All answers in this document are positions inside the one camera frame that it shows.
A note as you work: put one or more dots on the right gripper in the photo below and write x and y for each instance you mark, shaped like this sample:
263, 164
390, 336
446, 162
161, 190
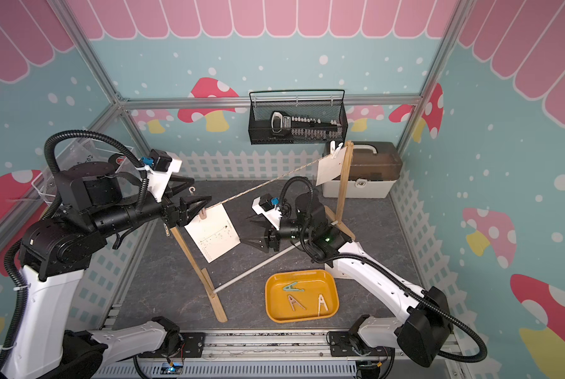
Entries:
274, 233

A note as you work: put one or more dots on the black mesh wall basket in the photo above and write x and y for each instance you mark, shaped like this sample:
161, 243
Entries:
326, 104

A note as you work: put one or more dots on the clear wire wall basket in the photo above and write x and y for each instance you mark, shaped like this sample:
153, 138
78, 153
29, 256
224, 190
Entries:
69, 154

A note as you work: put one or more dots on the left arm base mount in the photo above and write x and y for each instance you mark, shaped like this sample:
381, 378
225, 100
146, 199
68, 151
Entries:
180, 345

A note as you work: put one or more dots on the wooden clothesline rack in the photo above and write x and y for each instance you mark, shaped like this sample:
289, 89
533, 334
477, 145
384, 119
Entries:
335, 219

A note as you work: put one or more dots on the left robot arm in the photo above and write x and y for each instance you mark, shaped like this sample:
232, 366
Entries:
95, 206

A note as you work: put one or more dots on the black white tool in basket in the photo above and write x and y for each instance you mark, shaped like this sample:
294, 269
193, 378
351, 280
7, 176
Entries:
304, 128

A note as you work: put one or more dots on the green clothespin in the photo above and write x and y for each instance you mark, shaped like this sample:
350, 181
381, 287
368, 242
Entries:
292, 287

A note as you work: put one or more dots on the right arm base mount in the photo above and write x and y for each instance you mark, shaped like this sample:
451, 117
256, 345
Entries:
346, 344

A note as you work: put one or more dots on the white clothespin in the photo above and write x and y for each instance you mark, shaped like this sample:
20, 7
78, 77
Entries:
322, 305
335, 148

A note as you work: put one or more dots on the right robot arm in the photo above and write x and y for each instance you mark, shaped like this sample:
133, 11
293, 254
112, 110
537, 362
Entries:
425, 328

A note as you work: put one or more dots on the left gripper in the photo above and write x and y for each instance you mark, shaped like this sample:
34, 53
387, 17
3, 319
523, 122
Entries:
173, 215

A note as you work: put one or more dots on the black tape roll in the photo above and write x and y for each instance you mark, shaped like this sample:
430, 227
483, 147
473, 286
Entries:
120, 162

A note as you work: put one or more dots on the yellow plastic tray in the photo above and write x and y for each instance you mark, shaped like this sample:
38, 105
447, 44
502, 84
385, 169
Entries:
313, 283

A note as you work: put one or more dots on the postcard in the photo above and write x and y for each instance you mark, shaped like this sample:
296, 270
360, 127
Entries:
215, 234
328, 169

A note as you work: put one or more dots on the brown white toolbox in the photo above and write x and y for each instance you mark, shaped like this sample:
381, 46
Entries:
375, 168

